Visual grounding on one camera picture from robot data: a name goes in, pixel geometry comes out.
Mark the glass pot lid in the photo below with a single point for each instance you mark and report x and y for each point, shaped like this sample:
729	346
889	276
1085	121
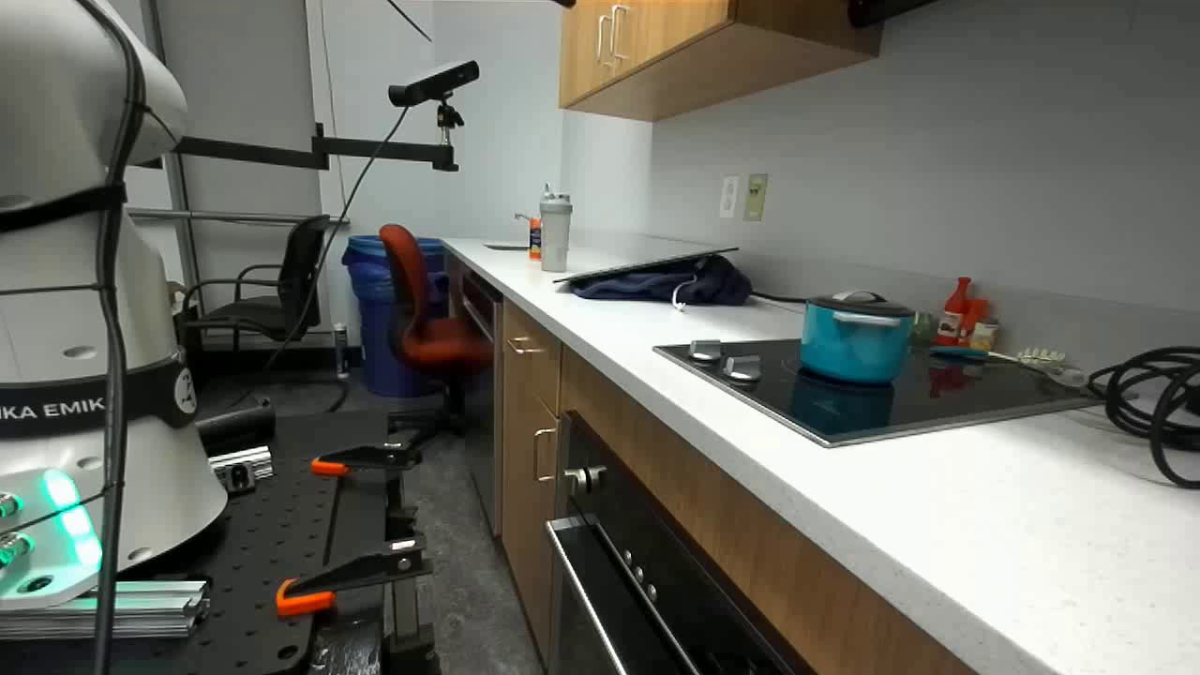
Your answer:
865	307

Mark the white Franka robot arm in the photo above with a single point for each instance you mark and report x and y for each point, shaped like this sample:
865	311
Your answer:
75	349

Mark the dark blue bag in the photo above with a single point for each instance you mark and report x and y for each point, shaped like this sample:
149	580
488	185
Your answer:
660	284

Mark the silver cooktop knob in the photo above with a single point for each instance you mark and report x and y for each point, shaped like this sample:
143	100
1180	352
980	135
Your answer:
743	370
705	349

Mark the grey tumbler bottle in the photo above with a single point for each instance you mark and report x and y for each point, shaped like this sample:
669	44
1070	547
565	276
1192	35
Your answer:
558	237

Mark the small orange bottle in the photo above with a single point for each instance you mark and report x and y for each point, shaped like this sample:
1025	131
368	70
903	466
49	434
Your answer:
535	242

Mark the silver oven knob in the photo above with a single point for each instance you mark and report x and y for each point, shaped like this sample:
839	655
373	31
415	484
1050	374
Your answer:
582	476

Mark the red office chair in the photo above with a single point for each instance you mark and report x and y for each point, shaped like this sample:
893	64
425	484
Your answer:
425	330

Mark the wooden lower cabinets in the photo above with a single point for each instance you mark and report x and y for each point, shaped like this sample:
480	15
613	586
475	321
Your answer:
519	500

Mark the blue trash bin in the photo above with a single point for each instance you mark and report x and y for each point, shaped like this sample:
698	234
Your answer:
368	311

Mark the black built-in oven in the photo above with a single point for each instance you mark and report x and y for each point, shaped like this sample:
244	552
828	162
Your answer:
649	574

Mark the wooden upper cabinet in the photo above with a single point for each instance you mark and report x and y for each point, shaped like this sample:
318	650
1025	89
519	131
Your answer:
678	49

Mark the black office chair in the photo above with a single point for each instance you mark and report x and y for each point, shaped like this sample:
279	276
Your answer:
297	269

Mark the black glass cooktop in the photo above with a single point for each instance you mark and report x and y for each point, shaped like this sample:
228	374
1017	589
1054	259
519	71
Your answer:
950	396

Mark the red sauce bottle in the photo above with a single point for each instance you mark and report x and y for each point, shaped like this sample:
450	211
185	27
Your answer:
958	311

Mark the small black white box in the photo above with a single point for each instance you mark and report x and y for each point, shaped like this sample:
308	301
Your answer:
244	469

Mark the small yellowish bottle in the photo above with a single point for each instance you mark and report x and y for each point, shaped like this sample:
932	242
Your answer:
984	335

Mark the aluminium extrusion bar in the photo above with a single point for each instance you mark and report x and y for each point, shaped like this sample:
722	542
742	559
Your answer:
114	610

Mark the white wall outlet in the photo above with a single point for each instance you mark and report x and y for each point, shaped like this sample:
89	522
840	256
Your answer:
729	196

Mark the beige wall outlet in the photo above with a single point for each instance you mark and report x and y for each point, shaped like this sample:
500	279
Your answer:
757	196

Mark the black stereo camera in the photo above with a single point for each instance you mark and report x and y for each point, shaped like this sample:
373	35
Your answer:
434	84

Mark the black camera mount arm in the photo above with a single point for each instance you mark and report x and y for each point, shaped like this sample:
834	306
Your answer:
312	150

